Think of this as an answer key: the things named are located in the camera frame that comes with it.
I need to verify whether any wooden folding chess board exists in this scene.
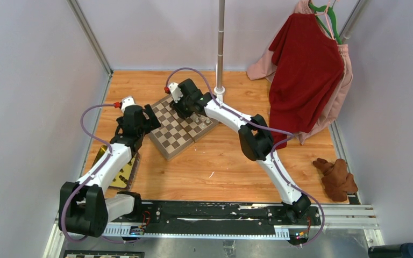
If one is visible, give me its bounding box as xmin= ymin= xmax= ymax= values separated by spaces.
xmin=149 ymin=95 xmax=219 ymax=160

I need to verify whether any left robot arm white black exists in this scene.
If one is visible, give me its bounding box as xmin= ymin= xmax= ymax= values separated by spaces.
xmin=58 ymin=102 xmax=161 ymax=242

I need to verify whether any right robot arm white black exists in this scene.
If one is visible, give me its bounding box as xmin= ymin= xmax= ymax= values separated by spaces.
xmin=164 ymin=79 xmax=311 ymax=225

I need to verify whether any white stand base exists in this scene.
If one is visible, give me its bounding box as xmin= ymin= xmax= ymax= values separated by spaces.
xmin=213 ymin=85 xmax=225 ymax=103

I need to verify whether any gold metal tray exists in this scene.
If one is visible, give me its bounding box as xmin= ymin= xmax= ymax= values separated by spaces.
xmin=87 ymin=144 xmax=139 ymax=192

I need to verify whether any pink garment on hanger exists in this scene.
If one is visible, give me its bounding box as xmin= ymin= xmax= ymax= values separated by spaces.
xmin=247 ymin=1 xmax=353 ymax=144

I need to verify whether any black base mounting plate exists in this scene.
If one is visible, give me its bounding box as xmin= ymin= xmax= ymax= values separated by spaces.
xmin=115 ymin=200 xmax=321 ymax=236

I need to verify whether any grey metal stand pole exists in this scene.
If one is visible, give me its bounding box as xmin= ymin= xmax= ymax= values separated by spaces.
xmin=215 ymin=0 xmax=225 ymax=95

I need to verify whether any red shirt on hanger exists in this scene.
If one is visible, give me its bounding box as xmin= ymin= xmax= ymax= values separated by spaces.
xmin=269 ymin=13 xmax=344 ymax=134

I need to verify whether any green clothes hanger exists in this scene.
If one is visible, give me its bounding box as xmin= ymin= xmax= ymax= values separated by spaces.
xmin=308 ymin=1 xmax=343 ymax=45

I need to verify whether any brown crumpled cloth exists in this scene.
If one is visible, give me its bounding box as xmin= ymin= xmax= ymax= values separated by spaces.
xmin=312 ymin=158 xmax=359 ymax=202

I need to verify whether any dark blue bottle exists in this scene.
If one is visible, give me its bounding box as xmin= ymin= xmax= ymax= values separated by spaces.
xmin=367 ymin=242 xmax=413 ymax=258

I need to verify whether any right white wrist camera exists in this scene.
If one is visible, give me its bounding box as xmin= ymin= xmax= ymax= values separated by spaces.
xmin=164 ymin=82 xmax=183 ymax=103

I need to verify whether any aluminium rail frame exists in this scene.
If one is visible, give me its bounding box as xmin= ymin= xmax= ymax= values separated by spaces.
xmin=44 ymin=200 xmax=384 ymax=257

